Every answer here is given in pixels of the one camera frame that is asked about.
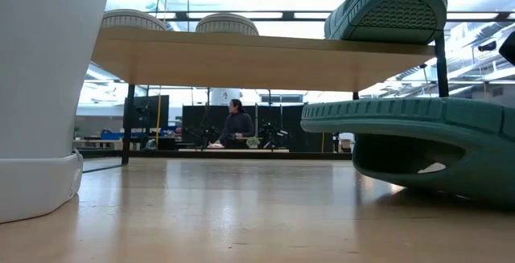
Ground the green rubber slide sandal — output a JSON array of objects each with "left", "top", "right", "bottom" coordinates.
[
  {"left": 299, "top": 97, "right": 515, "bottom": 206},
  {"left": 323, "top": 0, "right": 448, "bottom": 46}
]

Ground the white hexagonal plant pot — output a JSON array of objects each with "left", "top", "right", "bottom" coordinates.
[{"left": 0, "top": 0, "right": 113, "bottom": 224}]

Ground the black aluminium table frame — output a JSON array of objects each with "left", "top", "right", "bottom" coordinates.
[{"left": 78, "top": 149, "right": 353, "bottom": 161}]

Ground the person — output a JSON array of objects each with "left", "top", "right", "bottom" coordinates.
[{"left": 208, "top": 98, "right": 256, "bottom": 150}]

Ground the wooden shelf with black frame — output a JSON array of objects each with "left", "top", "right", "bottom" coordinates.
[{"left": 91, "top": 27, "right": 450, "bottom": 166}]

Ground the black room partition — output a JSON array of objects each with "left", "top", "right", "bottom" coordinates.
[{"left": 182, "top": 104, "right": 335, "bottom": 154}]

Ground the dark standing panel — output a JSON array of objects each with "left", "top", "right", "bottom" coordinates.
[{"left": 124, "top": 95, "right": 170, "bottom": 151}]

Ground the white round column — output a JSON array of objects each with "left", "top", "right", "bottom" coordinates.
[{"left": 210, "top": 88, "right": 242, "bottom": 106}]

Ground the grey rubber slide sandal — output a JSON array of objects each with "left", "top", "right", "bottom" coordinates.
[
  {"left": 196, "top": 12, "right": 261, "bottom": 37},
  {"left": 100, "top": 8, "right": 168, "bottom": 31}
]

